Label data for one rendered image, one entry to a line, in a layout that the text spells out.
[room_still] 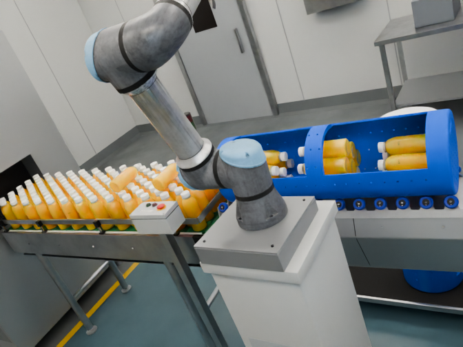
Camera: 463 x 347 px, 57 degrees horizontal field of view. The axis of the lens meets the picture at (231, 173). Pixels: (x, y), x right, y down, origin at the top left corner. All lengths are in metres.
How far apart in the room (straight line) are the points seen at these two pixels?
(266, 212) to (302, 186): 0.44
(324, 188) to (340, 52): 3.58
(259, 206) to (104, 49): 0.56
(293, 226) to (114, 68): 0.60
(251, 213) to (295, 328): 0.36
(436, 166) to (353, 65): 3.68
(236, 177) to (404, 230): 0.72
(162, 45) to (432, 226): 1.09
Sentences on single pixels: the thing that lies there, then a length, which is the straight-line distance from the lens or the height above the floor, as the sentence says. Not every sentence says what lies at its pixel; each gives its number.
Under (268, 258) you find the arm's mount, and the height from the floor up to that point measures 1.19.
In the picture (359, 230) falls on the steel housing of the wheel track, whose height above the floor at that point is 0.86.
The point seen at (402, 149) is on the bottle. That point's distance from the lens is 1.62.
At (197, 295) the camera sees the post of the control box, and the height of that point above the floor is 0.61.
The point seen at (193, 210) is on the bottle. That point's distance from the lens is 1.86.
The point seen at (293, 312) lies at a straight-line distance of 1.25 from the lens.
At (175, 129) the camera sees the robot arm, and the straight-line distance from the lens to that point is 1.12.
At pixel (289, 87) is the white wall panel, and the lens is 5.41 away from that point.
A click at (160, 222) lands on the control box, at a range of 1.77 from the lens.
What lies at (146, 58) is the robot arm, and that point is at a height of 1.75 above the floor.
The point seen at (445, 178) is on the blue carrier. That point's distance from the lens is 1.47.
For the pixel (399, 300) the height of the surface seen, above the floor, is 0.15.
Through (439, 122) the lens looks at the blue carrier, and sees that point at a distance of 1.48.
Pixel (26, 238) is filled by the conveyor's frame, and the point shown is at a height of 0.85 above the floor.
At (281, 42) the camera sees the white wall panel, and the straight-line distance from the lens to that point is 5.25.
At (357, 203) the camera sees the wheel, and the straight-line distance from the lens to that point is 1.62.
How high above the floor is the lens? 1.86
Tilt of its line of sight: 25 degrees down
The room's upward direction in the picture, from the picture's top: 21 degrees counter-clockwise
